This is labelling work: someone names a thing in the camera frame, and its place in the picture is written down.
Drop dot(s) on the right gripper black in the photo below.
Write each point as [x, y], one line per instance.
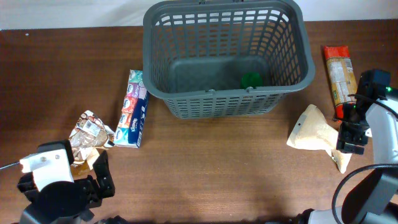
[361, 139]

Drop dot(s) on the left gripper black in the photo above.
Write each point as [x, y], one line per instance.
[106, 178]

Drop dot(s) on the beige paper food bag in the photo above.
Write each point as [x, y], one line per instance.
[312, 132]

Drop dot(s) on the green lid spice jar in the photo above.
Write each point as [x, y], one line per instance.
[251, 79]

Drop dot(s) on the grey plastic shopping basket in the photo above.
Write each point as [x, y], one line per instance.
[195, 54]

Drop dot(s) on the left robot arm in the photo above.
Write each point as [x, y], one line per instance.
[54, 195]

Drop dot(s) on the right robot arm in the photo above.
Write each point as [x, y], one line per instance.
[365, 194]

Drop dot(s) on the red spaghetti pasta packet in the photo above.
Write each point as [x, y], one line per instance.
[342, 79]

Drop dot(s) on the brown cookie snack bag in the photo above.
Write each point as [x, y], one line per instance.
[88, 139]

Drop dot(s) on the multicolour tissue multipack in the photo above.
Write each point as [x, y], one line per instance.
[133, 113]

